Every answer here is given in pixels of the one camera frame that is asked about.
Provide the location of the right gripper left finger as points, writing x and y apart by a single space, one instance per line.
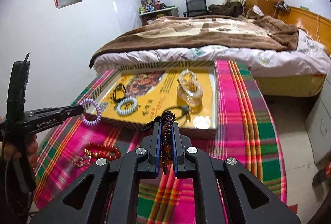
107 191

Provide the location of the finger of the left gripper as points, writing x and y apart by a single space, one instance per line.
39 120

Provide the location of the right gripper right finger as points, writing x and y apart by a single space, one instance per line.
224 190

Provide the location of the silver rhinestone hair clip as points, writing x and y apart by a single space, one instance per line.
82 161

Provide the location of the colourful plaid tablecloth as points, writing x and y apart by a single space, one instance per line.
246 131

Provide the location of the yellow striped box tray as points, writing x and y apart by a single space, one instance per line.
155 88

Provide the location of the cluttered desk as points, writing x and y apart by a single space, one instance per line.
151 10

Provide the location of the white floral bed sheet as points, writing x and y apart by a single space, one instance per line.
310 58

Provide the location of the brown fleece blanket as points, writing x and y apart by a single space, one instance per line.
169 32

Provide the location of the black office chair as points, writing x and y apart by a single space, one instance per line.
196 8

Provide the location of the wooden headboard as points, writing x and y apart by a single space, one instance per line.
317 26

